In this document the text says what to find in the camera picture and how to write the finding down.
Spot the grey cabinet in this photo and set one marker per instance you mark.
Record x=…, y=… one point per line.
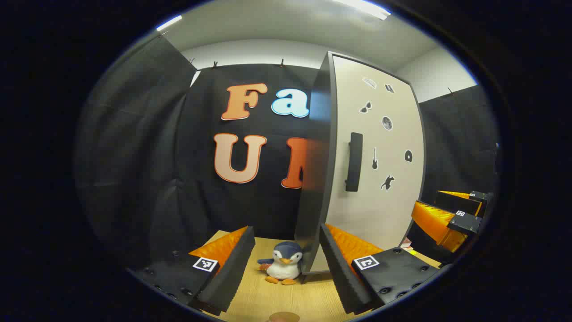
x=317, y=179

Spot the white cabinet door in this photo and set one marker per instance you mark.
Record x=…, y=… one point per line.
x=393, y=214

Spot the ceiling light panel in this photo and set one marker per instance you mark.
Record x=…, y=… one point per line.
x=364, y=9

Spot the black backdrop cloth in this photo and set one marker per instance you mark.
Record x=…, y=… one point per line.
x=134, y=156

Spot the ceiling light strip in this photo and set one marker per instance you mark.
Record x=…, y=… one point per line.
x=169, y=22

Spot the penguin plush toy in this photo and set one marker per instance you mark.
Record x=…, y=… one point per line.
x=283, y=268

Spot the round brown coaster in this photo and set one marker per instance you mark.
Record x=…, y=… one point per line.
x=283, y=317

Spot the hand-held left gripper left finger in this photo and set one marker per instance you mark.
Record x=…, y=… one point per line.
x=232, y=273

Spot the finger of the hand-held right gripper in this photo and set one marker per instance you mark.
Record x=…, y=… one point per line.
x=456, y=203
x=435, y=221

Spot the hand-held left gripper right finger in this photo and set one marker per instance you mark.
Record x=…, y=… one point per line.
x=339, y=273

